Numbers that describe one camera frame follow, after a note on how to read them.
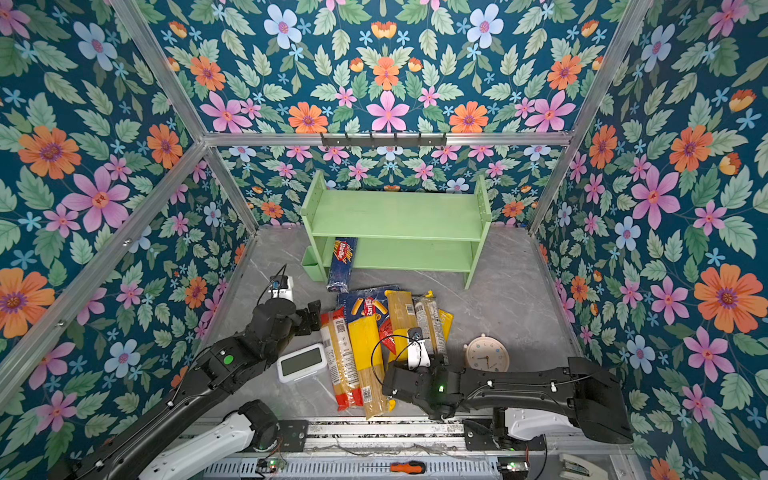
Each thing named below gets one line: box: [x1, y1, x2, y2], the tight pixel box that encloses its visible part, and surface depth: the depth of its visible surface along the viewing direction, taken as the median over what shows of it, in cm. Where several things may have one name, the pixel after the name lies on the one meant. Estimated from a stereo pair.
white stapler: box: [559, 453, 609, 480], surface depth 69 cm
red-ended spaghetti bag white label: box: [320, 306, 364, 412], surface depth 82 cm
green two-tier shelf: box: [301, 170, 492, 290], surface depth 98 cm
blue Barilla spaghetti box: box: [326, 237, 358, 293], surface depth 91 cm
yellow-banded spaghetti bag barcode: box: [384, 290, 418, 331], surface depth 89 cm
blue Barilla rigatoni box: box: [338, 284, 401, 323], surface depth 93 cm
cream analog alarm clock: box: [464, 333, 510, 372], surface depth 87 cm
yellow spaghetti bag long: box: [348, 314, 389, 420], surface depth 82 cm
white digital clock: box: [276, 343, 327, 383], surface depth 83 cm
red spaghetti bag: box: [379, 318, 396, 355], surface depth 86 cm
